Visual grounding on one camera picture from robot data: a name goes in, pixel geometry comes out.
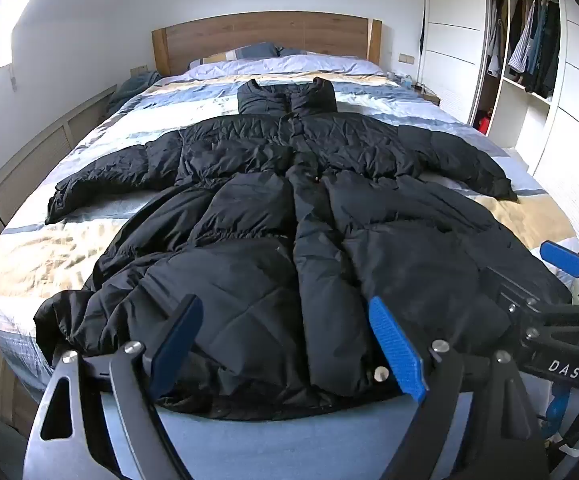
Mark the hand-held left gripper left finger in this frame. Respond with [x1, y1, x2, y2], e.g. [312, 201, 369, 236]
[22, 294, 204, 480]

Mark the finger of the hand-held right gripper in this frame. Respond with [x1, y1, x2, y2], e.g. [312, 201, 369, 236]
[478, 266, 533, 313]
[541, 241, 579, 306]

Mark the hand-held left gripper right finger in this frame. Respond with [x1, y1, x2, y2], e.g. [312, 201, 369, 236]
[368, 296, 550, 480]

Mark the black puffer coat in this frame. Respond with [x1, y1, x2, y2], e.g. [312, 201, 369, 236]
[34, 76, 570, 421]

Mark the row of hanging clothes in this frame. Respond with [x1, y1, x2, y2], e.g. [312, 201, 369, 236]
[507, 0, 563, 100]

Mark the bed with striped duvet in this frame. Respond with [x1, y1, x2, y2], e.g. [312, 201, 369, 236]
[0, 55, 579, 480]

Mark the wooden nightstand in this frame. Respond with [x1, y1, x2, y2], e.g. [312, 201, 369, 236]
[413, 85, 443, 107]

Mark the hanging light garment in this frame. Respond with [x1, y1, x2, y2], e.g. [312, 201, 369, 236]
[486, 0, 507, 79]

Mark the beige low slatted cabinet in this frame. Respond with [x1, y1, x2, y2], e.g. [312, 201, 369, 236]
[0, 84, 120, 436]

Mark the white wardrobe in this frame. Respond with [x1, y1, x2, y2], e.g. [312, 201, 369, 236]
[418, 0, 579, 266]

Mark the blue grey folded blanket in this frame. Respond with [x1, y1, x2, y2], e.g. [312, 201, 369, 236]
[107, 71, 163, 116]

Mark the blue white pillow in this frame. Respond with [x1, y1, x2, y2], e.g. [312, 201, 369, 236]
[188, 41, 283, 67]

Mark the wooden headboard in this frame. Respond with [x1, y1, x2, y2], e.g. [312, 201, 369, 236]
[152, 11, 383, 77]

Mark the blue cord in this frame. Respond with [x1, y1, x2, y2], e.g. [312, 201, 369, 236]
[543, 384, 579, 442]

